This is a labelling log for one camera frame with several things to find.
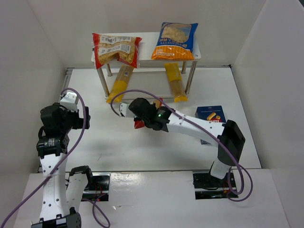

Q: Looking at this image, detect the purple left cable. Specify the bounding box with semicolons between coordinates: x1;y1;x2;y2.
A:
0;88;111;228

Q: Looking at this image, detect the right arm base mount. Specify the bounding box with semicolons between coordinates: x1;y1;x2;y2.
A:
193;171;238;200

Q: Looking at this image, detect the white two-tier shelf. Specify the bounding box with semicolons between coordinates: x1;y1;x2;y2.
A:
97;32;201;100

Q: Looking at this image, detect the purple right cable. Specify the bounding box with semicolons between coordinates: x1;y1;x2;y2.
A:
110;89;254;202

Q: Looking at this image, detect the purple cable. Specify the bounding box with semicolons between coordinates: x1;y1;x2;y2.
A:
0;88;111;228
110;89;254;202

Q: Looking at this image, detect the yellow spaghetti pack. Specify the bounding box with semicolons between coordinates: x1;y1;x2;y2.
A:
164;63;188;103
106;65;134;103

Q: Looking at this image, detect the red pasta bag on shelf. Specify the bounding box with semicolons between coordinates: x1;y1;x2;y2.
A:
92;33;142;69

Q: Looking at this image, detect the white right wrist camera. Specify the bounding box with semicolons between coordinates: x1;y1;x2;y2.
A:
119;102;133;118

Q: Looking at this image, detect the left yellow spaghetti pack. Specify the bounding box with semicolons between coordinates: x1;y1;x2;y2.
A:
106;65;134;103

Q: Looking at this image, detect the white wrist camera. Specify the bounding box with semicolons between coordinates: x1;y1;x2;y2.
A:
119;102;133;118
59;92;79;112

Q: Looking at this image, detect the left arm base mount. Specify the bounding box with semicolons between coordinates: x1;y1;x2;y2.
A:
83;173;110;201

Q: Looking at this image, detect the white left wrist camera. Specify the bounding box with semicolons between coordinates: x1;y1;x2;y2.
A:
59;92;79;112

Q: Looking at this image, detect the small red pasta bag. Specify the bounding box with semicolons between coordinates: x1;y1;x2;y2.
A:
133;98;163;129

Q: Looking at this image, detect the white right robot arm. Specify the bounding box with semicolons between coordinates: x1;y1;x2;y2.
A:
128;98;246;180

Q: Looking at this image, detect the blue orange pasta bag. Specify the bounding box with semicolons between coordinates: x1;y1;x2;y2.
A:
151;22;198;61

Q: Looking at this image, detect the blue rigatoni pasta box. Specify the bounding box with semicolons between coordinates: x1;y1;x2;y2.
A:
195;105;228;145

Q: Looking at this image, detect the right yellow spaghetti pack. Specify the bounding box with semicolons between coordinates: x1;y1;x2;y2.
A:
164;63;188;103

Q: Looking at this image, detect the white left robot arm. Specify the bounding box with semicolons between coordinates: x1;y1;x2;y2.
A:
31;102;93;228

